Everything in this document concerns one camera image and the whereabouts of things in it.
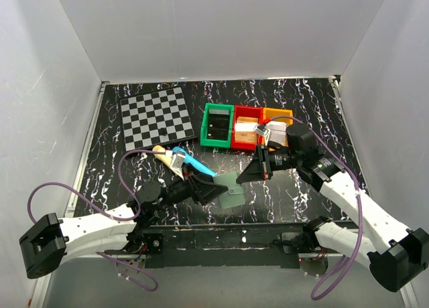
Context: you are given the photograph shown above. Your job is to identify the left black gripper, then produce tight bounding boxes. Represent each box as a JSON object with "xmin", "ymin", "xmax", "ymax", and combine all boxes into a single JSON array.
[{"xmin": 155, "ymin": 164, "xmax": 228, "ymax": 213}]

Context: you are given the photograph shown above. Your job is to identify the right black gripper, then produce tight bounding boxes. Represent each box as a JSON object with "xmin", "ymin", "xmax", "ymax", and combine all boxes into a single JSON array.
[{"xmin": 236, "ymin": 144, "xmax": 301, "ymax": 183}]

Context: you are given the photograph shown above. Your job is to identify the grey-green card holder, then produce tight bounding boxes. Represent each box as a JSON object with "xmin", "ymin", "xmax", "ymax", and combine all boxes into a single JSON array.
[{"xmin": 213, "ymin": 172, "xmax": 245, "ymax": 210}]

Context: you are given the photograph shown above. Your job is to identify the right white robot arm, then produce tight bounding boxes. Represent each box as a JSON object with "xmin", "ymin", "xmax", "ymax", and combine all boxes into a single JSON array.
[{"xmin": 236, "ymin": 123, "xmax": 428, "ymax": 292}]

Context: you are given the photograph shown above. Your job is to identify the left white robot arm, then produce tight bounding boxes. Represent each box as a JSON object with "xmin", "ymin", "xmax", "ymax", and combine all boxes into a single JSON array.
[{"xmin": 19, "ymin": 171, "xmax": 228, "ymax": 279}]

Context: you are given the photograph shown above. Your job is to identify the white cards in orange bin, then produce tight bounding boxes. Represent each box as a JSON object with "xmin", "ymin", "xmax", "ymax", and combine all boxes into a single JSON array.
[{"xmin": 266, "ymin": 121, "xmax": 287, "ymax": 146}]

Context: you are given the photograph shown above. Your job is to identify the brown cards in red bin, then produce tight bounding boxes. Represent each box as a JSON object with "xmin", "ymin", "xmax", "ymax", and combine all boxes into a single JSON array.
[{"xmin": 235, "ymin": 117, "xmax": 258, "ymax": 144}]

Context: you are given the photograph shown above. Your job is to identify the black cards in green bin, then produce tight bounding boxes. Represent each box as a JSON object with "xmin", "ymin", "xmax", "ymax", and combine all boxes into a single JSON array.
[{"xmin": 207, "ymin": 109, "xmax": 230, "ymax": 141}]

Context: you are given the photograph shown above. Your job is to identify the blue plastic marker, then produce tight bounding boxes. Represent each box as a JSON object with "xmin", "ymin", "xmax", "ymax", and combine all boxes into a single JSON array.
[{"xmin": 172, "ymin": 147, "xmax": 217, "ymax": 177}]

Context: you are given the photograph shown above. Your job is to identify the green plastic bin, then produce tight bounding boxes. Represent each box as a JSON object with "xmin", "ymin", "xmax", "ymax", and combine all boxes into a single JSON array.
[{"xmin": 200, "ymin": 103, "xmax": 234, "ymax": 149}]

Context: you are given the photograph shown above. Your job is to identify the orange plastic bin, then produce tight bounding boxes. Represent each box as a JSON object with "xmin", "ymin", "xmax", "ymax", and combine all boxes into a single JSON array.
[{"xmin": 261, "ymin": 107, "xmax": 296, "ymax": 148}]

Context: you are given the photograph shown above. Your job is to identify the black front base bar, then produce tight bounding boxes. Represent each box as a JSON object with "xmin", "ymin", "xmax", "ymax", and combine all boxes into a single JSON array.
[{"xmin": 107, "ymin": 223, "xmax": 331, "ymax": 268}]

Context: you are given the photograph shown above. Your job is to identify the red plastic bin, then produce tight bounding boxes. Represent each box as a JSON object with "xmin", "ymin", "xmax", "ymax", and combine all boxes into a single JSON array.
[{"xmin": 231, "ymin": 105, "xmax": 263, "ymax": 151}]

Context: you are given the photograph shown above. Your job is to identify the black grey chessboard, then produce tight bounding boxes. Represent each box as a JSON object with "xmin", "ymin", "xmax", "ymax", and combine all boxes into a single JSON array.
[{"xmin": 120, "ymin": 86, "xmax": 196, "ymax": 151}]

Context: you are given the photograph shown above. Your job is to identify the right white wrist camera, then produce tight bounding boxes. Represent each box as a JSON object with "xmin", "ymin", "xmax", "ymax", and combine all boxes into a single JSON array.
[{"xmin": 254, "ymin": 123, "xmax": 271, "ymax": 145}]

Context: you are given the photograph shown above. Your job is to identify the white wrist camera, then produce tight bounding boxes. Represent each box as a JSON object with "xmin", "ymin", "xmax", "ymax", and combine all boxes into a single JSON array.
[
  {"xmin": 254, "ymin": 123, "xmax": 271, "ymax": 145},
  {"xmin": 170, "ymin": 151, "xmax": 186, "ymax": 176}
]

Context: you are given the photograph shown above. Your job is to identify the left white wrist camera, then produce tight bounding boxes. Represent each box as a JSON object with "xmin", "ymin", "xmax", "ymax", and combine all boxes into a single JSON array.
[{"xmin": 170, "ymin": 151, "xmax": 186, "ymax": 176}]

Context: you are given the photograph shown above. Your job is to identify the cream wooden handle tool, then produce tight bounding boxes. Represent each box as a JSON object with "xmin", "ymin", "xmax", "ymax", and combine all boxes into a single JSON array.
[{"xmin": 152, "ymin": 145, "xmax": 183, "ymax": 179}]

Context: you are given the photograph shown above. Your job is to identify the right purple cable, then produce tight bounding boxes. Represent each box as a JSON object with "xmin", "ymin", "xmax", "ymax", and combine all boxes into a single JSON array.
[{"xmin": 263, "ymin": 115, "xmax": 365, "ymax": 301}]

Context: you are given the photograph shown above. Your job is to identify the purple cable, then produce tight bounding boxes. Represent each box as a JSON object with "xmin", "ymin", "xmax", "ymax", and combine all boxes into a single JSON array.
[
  {"xmin": 27, "ymin": 149, "xmax": 175, "ymax": 292},
  {"xmin": 263, "ymin": 115, "xmax": 365, "ymax": 301}
]

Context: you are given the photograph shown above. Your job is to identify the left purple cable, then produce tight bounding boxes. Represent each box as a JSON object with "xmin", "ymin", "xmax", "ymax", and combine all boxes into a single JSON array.
[{"xmin": 27, "ymin": 149, "xmax": 175, "ymax": 292}]

